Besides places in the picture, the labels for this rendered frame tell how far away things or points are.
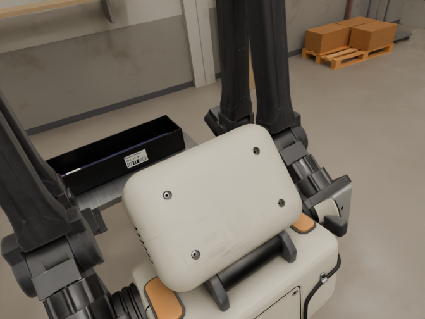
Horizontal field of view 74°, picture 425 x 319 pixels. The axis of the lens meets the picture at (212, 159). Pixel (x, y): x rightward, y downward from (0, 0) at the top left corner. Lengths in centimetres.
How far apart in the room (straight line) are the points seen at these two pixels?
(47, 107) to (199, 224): 348
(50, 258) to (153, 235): 19
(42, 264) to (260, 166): 32
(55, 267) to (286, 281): 31
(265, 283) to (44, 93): 346
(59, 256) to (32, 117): 337
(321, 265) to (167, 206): 23
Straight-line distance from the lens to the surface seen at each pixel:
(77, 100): 371
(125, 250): 206
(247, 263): 37
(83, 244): 46
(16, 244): 47
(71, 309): 44
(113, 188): 125
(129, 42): 362
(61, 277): 45
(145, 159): 129
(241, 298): 38
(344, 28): 477
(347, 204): 56
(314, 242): 44
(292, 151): 55
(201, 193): 32
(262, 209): 35
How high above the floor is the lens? 158
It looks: 38 degrees down
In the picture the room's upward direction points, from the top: 7 degrees counter-clockwise
